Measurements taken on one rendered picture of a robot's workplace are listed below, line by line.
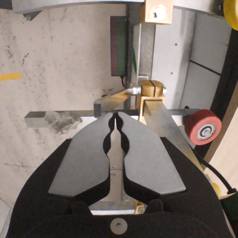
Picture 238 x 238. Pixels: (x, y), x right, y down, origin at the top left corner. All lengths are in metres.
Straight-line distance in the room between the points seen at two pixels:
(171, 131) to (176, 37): 0.39
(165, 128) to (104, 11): 1.01
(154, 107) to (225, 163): 0.33
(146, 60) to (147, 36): 0.07
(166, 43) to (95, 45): 0.70
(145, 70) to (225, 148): 0.32
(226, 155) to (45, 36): 1.25
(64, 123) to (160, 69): 0.38
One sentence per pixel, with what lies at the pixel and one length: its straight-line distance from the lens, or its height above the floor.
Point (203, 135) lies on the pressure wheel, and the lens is 0.35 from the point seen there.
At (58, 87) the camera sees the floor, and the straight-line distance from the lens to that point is 1.28.
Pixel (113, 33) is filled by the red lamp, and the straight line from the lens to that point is 0.42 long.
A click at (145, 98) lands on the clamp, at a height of 0.87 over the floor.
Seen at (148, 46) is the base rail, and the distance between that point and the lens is 0.43.
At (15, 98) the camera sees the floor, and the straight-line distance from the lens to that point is 1.54.
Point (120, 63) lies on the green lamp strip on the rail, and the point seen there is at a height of 0.70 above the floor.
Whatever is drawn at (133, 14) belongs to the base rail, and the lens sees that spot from 0.43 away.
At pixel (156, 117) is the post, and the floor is 0.93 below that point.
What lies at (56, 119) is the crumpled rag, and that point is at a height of 0.87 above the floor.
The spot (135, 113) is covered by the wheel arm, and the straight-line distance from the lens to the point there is 0.32.
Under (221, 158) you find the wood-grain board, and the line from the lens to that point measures 0.47.
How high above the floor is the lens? 1.12
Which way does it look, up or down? 57 degrees down
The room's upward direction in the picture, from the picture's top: 176 degrees clockwise
